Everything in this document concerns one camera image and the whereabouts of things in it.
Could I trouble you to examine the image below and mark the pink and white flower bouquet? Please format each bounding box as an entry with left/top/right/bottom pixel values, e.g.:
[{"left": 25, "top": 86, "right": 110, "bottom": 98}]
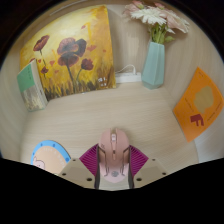
[{"left": 121, "top": 0, "right": 190, "bottom": 45}]

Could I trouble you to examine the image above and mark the yellow poppy flower painting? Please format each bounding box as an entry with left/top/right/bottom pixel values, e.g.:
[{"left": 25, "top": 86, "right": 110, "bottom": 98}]
[{"left": 19, "top": 4, "right": 117, "bottom": 102}]

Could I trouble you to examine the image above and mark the green covered book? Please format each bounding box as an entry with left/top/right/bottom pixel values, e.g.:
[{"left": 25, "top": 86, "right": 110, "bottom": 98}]
[{"left": 16, "top": 59, "right": 49, "bottom": 113}]

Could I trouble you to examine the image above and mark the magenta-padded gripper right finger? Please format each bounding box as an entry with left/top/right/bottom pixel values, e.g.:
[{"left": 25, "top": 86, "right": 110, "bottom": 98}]
[{"left": 127, "top": 143, "right": 170, "bottom": 190}]

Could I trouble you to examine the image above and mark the pink computer mouse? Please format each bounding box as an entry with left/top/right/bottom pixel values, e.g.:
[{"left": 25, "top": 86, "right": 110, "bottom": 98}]
[{"left": 97, "top": 127, "right": 131, "bottom": 184}]

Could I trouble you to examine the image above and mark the teal faceted vase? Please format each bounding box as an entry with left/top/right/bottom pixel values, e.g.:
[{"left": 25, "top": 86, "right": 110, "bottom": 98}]
[{"left": 141, "top": 41, "right": 166, "bottom": 90}]

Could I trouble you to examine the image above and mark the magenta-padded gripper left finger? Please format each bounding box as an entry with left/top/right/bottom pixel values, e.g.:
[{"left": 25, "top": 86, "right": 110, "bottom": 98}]
[{"left": 58, "top": 143, "right": 101, "bottom": 190}]

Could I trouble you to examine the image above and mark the round blue-rimmed cartoon mouse pad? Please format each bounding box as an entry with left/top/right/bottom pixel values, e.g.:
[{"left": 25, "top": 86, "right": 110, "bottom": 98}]
[{"left": 30, "top": 139, "right": 72, "bottom": 176}]

